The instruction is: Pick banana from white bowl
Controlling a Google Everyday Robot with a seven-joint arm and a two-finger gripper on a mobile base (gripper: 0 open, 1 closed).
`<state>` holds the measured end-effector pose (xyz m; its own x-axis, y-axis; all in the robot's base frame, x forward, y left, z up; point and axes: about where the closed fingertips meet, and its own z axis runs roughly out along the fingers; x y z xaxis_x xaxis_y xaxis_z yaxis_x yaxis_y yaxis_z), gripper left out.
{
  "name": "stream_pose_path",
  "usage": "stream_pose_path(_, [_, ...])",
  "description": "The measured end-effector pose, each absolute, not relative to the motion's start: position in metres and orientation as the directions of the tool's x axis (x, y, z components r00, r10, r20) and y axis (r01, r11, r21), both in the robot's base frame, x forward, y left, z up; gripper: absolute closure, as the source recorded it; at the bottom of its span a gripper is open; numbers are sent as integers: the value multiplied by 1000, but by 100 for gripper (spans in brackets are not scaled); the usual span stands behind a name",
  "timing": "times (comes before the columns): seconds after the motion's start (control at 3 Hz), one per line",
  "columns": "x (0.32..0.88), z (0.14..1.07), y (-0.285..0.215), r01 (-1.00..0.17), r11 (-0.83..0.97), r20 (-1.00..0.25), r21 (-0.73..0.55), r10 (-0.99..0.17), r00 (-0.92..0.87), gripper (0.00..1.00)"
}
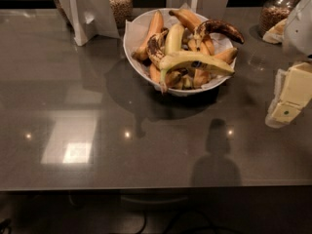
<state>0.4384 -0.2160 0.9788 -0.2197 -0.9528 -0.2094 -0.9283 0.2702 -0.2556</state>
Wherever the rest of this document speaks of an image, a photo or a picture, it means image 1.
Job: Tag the glass jar of grains right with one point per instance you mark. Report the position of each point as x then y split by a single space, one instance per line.
272 12

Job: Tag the black-spotted short banana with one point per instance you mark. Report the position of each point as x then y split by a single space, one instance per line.
154 48

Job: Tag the orange banana at top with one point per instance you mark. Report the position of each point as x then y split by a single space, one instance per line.
189 20

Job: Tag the long yellow-green front banana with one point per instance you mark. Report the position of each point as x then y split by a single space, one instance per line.
183 59

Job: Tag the orange banana bottom left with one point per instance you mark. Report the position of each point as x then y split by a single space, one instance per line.
172 78

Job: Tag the white card stand left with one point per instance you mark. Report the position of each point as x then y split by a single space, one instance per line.
90 18

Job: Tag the orange banana at left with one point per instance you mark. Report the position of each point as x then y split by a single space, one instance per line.
155 26

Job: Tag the glass jar of grains left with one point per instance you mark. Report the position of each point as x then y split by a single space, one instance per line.
122 11

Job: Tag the white bowl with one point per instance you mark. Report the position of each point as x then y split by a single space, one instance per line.
179 52

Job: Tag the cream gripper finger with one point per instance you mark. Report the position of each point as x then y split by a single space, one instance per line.
292 92
275 34

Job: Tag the white paper bowl liner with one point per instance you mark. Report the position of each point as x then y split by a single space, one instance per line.
136 31

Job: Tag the yellow upright middle banana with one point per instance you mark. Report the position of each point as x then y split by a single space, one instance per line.
174 38

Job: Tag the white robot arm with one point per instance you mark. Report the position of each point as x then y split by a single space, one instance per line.
297 39

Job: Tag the dark brown curved banana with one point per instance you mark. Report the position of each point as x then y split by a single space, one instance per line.
217 26

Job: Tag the orange banana at right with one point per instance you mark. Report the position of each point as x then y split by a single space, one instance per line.
228 55

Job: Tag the glass jar of grains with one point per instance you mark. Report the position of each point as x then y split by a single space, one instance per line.
272 12
122 11

